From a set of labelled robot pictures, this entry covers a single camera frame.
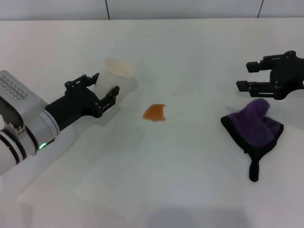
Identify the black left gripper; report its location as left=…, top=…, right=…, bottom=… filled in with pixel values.
left=44, top=72, right=121, bottom=132

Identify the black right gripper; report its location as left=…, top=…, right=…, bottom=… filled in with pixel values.
left=236, top=50, right=304, bottom=101

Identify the white paper cup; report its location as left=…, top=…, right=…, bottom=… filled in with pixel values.
left=92, top=58, right=138, bottom=103

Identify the purple rag with black trim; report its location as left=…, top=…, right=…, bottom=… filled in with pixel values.
left=220, top=98, right=285, bottom=183

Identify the brown liquid stain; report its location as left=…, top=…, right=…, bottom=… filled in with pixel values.
left=142, top=104, right=167, bottom=122

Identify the left wrist camera housing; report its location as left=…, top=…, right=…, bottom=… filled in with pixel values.
left=0, top=70, right=48, bottom=133

